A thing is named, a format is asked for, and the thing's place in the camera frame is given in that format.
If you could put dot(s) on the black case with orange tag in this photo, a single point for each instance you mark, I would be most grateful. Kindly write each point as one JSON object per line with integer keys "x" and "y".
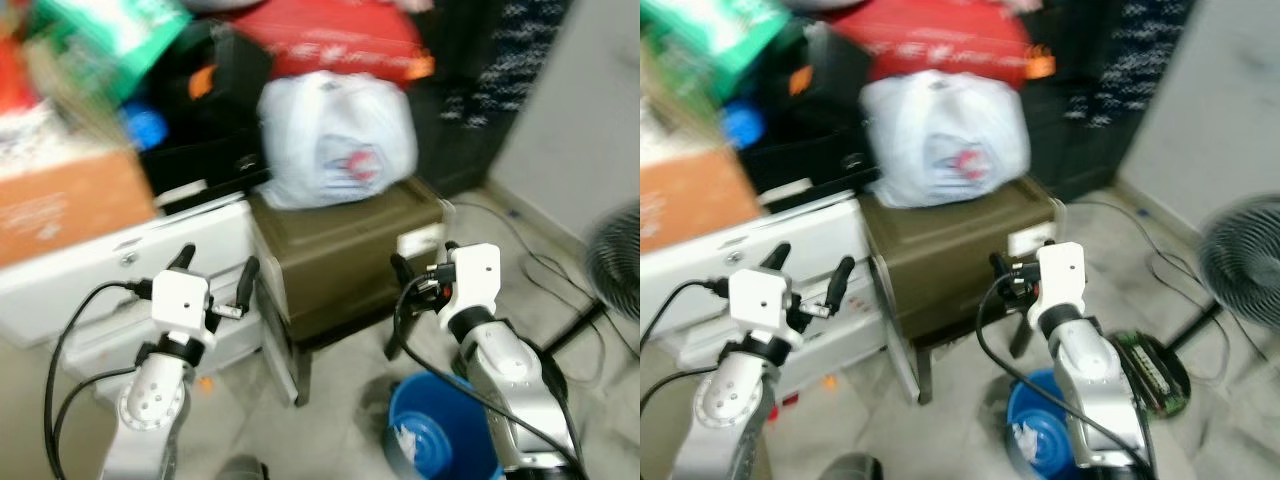
{"x": 200, "y": 120}
{"x": 810, "y": 120}

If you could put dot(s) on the blue plastic bucket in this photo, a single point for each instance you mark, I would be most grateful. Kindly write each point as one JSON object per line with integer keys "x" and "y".
{"x": 1040, "y": 405}
{"x": 450, "y": 430}

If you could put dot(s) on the white printed plastic bag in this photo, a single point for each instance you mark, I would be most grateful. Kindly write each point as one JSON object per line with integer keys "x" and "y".
{"x": 940, "y": 140}
{"x": 330, "y": 140}

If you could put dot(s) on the olive brown cabinet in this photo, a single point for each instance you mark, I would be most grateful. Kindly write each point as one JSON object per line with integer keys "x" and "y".
{"x": 340, "y": 260}
{"x": 950, "y": 260}

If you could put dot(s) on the blue round cap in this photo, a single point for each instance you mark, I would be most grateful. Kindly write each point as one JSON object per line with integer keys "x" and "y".
{"x": 742, "y": 125}
{"x": 145, "y": 127}

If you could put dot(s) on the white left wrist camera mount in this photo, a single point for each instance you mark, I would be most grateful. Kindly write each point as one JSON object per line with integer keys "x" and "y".
{"x": 178, "y": 300}
{"x": 758, "y": 300}

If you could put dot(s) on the red bag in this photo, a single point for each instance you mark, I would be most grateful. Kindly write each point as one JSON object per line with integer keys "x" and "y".
{"x": 330, "y": 35}
{"x": 940, "y": 35}

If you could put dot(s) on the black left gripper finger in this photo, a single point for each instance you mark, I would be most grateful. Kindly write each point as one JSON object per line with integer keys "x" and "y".
{"x": 183, "y": 257}
{"x": 248, "y": 280}
{"x": 777, "y": 256}
{"x": 841, "y": 280}

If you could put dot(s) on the brown cardboard box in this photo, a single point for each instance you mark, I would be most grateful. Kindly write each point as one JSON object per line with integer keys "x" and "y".
{"x": 695, "y": 200}
{"x": 70, "y": 205}

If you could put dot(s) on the green striped black object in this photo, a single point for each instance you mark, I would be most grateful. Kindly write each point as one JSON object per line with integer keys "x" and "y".
{"x": 1150, "y": 375}

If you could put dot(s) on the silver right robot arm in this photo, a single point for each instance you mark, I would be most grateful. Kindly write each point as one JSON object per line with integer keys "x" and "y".
{"x": 510, "y": 370}
{"x": 1090, "y": 370}

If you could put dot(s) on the green and white box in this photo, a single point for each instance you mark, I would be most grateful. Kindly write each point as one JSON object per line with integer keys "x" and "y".
{"x": 110, "y": 40}
{"x": 710, "y": 35}

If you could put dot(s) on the white drawer unit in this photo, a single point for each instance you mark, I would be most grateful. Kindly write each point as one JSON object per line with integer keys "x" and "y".
{"x": 800, "y": 235}
{"x": 60, "y": 280}

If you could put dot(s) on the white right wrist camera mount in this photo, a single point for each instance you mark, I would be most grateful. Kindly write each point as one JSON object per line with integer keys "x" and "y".
{"x": 1062, "y": 272}
{"x": 475, "y": 275}

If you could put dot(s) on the black floor fan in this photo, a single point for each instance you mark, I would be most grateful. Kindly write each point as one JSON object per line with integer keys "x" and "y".
{"x": 615, "y": 260}
{"x": 1240, "y": 260}

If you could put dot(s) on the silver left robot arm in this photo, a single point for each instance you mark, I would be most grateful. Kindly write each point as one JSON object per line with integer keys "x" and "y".
{"x": 150, "y": 410}
{"x": 725, "y": 400}

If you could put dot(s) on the white tissue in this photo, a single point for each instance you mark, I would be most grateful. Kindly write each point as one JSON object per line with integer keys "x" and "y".
{"x": 1025, "y": 440}
{"x": 405, "y": 445}

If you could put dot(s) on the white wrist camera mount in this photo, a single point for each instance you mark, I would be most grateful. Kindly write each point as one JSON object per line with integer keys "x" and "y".
{"x": 178, "y": 300}
{"x": 758, "y": 300}
{"x": 475, "y": 275}
{"x": 1062, "y": 272}

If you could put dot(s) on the black white-patterned cloth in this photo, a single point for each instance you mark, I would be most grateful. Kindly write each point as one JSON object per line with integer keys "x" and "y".
{"x": 500, "y": 80}
{"x": 1110, "y": 80}

